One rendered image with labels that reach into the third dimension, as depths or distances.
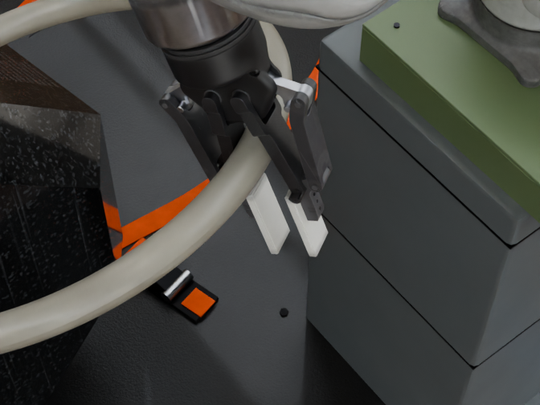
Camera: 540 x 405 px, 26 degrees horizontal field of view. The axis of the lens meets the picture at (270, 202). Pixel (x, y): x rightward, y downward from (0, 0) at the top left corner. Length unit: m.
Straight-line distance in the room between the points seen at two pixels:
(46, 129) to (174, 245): 0.90
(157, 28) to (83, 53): 1.91
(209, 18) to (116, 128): 1.78
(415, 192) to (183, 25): 0.89
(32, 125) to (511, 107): 0.68
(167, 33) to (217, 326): 1.50
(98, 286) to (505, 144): 0.74
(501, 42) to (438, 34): 0.09
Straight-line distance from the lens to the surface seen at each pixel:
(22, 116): 1.72
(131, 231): 2.42
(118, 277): 0.87
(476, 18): 1.58
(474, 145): 1.52
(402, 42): 1.57
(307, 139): 0.90
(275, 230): 1.00
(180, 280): 2.31
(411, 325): 1.92
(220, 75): 0.86
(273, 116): 0.91
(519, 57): 1.55
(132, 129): 2.58
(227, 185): 0.90
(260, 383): 2.23
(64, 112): 1.79
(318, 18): 0.64
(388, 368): 2.11
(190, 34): 0.83
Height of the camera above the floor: 2.01
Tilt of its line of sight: 55 degrees down
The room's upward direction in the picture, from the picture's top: straight up
